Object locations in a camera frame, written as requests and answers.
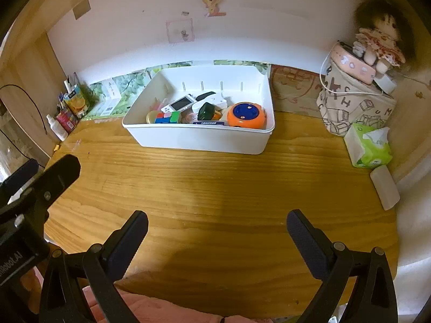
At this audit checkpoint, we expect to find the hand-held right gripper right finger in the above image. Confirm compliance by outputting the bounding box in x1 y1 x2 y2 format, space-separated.
286 209 399 323

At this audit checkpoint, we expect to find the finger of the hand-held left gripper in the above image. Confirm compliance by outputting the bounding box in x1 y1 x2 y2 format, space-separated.
0 159 40 206
7 154 81 224

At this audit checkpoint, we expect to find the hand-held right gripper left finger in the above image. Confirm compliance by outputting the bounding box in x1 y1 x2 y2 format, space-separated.
39 209 150 323

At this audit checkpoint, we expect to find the multicoloured puzzle cube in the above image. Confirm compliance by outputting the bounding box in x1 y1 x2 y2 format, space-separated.
155 111 182 124

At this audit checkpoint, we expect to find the white plastic bin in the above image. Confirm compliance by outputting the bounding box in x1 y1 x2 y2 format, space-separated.
122 65 276 155

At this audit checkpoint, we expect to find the small white digital camera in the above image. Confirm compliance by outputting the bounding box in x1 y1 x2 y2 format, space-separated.
161 96 196 112

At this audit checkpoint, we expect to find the orange round tape measure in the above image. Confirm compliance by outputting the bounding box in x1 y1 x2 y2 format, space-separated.
227 102 268 130

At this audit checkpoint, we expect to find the dark green perfume bottle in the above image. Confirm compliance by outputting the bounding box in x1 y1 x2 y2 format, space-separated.
197 102 216 121

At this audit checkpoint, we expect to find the white spray bottle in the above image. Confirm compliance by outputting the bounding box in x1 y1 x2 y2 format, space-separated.
46 114 69 141

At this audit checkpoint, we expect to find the orange juice carton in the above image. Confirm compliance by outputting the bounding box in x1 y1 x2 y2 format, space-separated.
64 84 90 118

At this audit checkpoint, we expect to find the pink clothing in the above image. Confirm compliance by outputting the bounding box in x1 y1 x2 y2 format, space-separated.
81 286 277 323

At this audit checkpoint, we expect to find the green printed flattened carton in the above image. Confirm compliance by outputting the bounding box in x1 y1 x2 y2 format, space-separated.
166 59 272 76
82 69 159 121

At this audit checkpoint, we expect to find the plain white box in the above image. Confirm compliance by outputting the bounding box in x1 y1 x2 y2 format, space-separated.
370 165 401 210

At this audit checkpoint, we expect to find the wooden desk hutch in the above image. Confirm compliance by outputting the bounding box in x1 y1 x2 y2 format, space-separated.
0 0 431 182

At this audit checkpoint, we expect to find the green tissue pack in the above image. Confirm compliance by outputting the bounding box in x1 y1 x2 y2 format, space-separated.
343 123 394 169

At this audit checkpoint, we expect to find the letter-printed fabric bag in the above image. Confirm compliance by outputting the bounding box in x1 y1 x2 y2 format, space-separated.
317 64 396 137

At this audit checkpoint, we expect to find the brown printed cardboard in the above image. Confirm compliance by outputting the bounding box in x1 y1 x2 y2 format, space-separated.
270 65 325 117

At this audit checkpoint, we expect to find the white power adapter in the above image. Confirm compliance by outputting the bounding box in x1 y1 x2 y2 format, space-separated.
373 72 398 94

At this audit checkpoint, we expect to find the pink paper note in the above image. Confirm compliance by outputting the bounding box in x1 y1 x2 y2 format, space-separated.
166 18 195 44

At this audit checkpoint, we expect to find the pink pouch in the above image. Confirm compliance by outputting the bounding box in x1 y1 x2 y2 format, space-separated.
329 42 377 85

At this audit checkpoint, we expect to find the brown-haired plush doll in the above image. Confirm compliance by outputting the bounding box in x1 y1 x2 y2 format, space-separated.
352 0 416 75

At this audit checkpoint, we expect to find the yellow pony sticker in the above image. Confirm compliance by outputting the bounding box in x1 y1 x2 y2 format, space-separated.
203 0 227 17

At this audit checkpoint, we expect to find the thin black cable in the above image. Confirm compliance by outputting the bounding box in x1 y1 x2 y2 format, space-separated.
0 85 48 135

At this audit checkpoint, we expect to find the clear wall hook plate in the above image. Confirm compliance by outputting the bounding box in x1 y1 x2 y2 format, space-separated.
72 0 91 19

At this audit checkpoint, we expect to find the white charging cable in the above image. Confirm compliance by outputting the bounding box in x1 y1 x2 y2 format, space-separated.
320 50 381 96

